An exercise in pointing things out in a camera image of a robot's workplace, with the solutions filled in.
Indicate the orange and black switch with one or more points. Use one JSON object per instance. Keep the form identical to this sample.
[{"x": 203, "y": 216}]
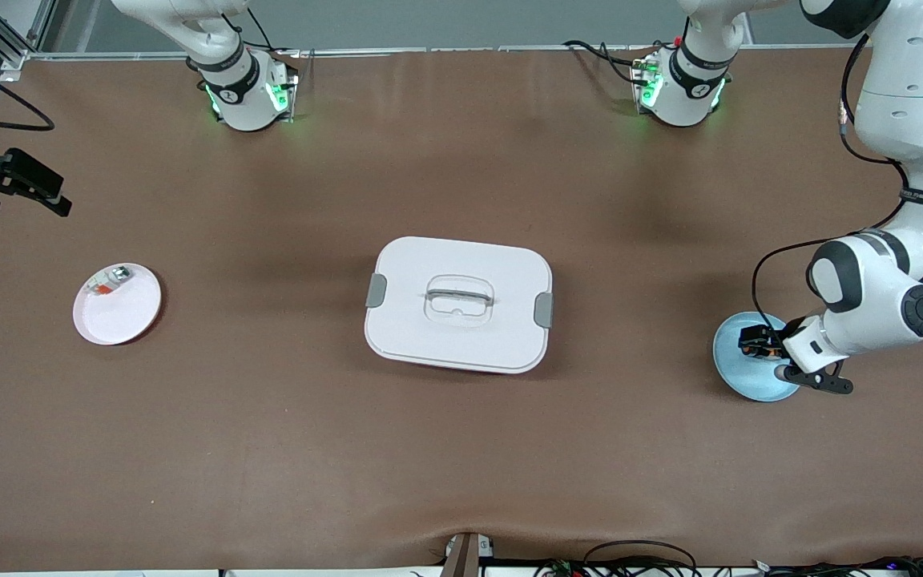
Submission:
[{"x": 764, "y": 351}]

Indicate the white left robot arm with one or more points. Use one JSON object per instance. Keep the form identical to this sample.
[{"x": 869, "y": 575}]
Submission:
[{"x": 910, "y": 96}]

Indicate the front camera mount bracket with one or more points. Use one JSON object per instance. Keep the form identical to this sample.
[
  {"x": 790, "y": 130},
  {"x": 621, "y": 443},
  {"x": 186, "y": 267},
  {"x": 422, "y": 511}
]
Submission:
[{"x": 465, "y": 554}]

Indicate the small silver orange switch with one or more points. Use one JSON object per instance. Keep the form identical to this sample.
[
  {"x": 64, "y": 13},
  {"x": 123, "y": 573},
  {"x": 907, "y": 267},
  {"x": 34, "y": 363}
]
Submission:
[{"x": 109, "y": 282}]

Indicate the aluminium table edge rail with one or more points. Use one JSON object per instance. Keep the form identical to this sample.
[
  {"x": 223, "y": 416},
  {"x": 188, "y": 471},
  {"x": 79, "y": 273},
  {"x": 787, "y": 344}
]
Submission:
[{"x": 469, "y": 50}]

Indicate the grey container latch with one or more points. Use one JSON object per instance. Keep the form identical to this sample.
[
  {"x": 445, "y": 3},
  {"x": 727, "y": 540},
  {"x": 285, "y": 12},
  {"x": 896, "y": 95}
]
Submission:
[
  {"x": 376, "y": 290},
  {"x": 543, "y": 310}
]

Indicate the pink round plate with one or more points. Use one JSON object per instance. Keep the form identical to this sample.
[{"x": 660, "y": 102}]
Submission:
[{"x": 121, "y": 316}]

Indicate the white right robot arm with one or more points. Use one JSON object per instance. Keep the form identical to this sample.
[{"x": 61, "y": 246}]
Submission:
[{"x": 241, "y": 88}]

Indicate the light blue round plate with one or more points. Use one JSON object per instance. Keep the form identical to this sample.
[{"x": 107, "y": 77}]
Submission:
[{"x": 750, "y": 381}]

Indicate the white lidded plastic container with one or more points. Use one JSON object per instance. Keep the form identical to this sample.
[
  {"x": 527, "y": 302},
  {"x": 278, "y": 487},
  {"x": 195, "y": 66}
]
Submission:
[{"x": 461, "y": 336}]

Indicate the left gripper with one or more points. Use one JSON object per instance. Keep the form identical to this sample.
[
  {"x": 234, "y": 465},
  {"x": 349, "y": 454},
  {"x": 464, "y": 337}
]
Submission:
[{"x": 767, "y": 335}]

